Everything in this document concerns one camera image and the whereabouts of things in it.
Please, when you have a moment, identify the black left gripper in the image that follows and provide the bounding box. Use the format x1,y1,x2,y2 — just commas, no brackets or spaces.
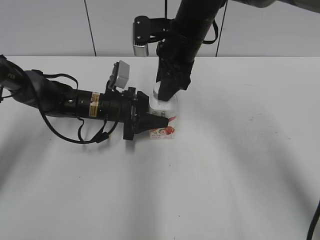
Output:
99,87,169,140

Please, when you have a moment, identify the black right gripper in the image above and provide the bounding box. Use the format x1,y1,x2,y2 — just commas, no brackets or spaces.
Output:
156,32,202,102

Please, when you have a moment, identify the white yili changqing yogurt bottle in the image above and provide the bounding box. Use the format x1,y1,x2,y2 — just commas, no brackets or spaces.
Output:
147,92,179,141

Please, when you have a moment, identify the white ribbed bottle cap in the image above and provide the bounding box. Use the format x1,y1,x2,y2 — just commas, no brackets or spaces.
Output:
153,81,161,100

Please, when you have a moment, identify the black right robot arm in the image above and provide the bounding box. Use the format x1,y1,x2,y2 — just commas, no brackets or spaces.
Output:
156,0,227,101

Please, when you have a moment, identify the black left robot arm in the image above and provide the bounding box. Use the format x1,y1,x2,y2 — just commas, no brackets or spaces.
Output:
0,55,169,145

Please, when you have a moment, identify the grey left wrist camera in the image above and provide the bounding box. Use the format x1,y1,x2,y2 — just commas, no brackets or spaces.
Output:
112,60,130,89

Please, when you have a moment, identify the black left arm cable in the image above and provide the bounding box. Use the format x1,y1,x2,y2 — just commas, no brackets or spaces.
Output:
0,69,118,145

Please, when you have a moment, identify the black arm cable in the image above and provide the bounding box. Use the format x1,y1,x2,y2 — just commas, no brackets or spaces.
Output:
163,0,228,46
0,69,118,145

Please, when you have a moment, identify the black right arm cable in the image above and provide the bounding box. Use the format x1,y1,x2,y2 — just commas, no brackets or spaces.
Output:
163,0,228,46

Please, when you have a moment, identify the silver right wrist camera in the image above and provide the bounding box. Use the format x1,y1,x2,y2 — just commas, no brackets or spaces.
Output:
132,15,172,57

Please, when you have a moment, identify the black cable at right edge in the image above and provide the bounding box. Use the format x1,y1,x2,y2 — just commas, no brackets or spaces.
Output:
305,197,320,240

